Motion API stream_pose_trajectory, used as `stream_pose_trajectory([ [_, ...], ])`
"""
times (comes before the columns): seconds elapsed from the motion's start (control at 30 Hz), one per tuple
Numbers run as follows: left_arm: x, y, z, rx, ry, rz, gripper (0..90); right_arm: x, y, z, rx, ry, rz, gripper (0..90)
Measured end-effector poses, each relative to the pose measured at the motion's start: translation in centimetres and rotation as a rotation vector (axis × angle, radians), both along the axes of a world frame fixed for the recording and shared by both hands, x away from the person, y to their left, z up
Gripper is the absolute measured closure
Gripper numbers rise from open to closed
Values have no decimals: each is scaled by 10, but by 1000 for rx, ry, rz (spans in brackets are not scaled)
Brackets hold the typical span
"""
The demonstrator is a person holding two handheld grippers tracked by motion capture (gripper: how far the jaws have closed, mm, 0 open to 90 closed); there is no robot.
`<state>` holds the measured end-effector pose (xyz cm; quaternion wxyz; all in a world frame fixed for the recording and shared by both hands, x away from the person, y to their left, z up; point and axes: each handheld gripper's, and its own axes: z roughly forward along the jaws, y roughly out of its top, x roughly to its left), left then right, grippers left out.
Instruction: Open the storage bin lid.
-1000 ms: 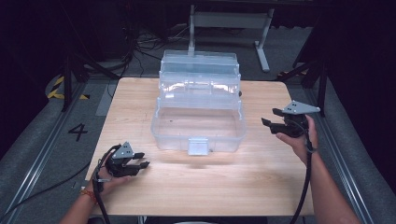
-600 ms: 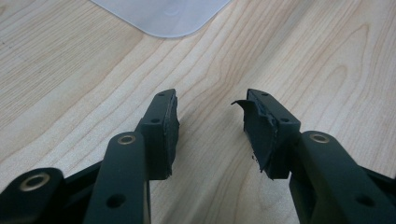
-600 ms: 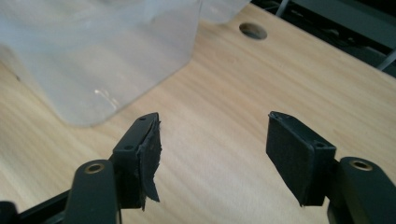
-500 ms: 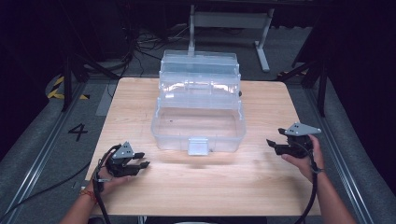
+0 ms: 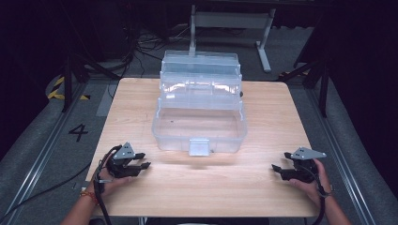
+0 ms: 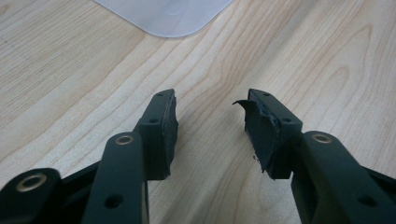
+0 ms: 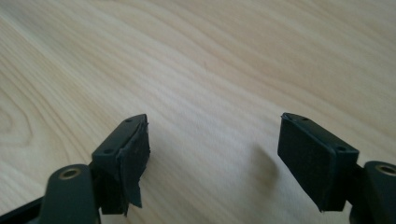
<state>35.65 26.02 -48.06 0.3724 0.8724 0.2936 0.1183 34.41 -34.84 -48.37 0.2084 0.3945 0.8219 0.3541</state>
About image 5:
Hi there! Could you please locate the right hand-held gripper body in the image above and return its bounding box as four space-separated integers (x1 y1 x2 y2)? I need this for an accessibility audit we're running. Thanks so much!
281 146 328 185

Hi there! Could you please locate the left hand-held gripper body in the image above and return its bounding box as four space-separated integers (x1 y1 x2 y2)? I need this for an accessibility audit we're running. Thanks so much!
105 142 143 179

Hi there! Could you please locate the clear plastic storage box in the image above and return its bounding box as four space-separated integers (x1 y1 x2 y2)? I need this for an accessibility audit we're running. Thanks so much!
151 50 248 158

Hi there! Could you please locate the person's left hand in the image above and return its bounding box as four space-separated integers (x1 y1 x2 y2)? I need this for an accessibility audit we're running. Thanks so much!
84 152 136 199

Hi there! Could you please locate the person's right hand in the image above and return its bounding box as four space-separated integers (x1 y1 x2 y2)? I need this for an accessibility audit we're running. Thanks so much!
288 157 333 208

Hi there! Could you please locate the grey floor tape patch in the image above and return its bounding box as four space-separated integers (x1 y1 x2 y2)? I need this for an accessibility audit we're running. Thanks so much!
96 82 119 117

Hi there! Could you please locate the black tripod stand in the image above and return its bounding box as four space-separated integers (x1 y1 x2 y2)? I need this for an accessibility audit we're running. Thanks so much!
60 51 121 114
279 57 330 119

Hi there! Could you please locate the grey metal stand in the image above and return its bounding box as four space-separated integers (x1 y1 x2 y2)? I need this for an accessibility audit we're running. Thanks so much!
189 4 277 74

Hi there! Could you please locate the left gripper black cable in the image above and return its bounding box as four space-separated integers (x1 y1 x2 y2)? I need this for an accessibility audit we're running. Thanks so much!
92 144 124 225

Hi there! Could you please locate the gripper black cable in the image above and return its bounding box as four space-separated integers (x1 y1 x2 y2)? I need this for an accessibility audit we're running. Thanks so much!
92 144 124 225
308 165 335 225

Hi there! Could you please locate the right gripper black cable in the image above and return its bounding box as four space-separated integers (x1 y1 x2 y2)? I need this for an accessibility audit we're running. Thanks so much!
308 165 335 225

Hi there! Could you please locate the aluminium floor rail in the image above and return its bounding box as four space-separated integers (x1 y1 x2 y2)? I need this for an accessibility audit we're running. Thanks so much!
304 88 378 225
0 82 90 225

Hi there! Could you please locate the red orange bracelet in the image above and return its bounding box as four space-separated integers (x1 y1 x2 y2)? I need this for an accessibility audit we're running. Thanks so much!
79 189 100 206

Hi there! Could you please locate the long black floor cable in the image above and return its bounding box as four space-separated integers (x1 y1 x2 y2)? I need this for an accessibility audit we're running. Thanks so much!
0 161 92 218

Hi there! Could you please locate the bundle of black floor cables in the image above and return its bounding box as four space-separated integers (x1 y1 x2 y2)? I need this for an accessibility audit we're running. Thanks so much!
120 26 195 81

